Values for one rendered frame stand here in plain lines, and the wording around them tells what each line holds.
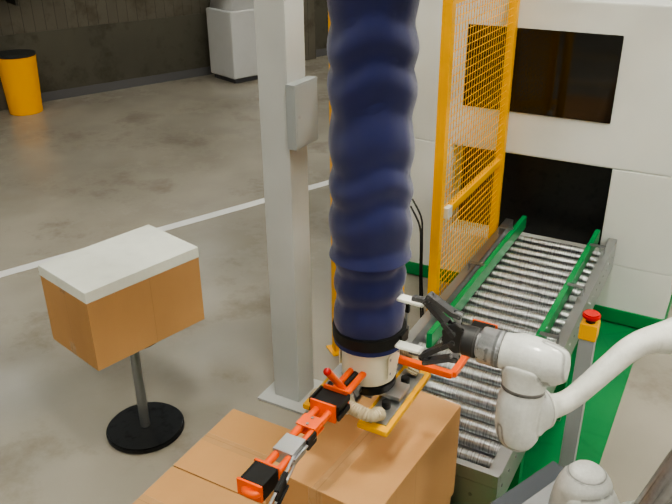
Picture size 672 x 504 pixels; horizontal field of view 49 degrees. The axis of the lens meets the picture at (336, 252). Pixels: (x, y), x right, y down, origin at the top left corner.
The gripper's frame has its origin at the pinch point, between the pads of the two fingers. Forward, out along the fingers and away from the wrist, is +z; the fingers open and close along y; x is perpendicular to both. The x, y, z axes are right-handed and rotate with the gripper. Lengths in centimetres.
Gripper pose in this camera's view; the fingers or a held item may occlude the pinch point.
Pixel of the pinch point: (402, 321)
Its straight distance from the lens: 188.1
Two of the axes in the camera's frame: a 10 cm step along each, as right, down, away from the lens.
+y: 0.0, 9.0, 4.4
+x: 4.9, -3.8, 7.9
